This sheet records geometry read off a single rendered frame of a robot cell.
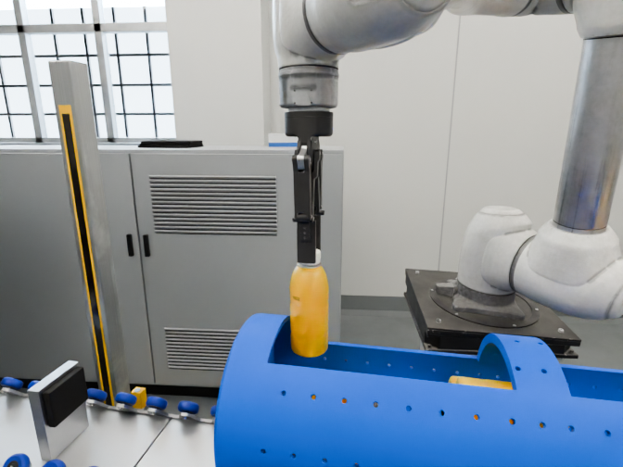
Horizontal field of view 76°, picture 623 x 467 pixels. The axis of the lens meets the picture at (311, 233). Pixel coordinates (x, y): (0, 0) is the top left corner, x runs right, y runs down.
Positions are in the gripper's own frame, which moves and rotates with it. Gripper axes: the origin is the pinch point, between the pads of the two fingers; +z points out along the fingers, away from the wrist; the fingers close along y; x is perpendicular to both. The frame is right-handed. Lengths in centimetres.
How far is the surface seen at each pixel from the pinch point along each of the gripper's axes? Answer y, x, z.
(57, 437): 7, -48, 40
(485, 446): 17.3, 25.7, 21.1
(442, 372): -8.8, 24.2, 27.7
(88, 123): -28, -62, -20
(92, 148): -28, -62, -14
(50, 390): 8, -47, 29
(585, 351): -227, 157, 134
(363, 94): -260, -9, -47
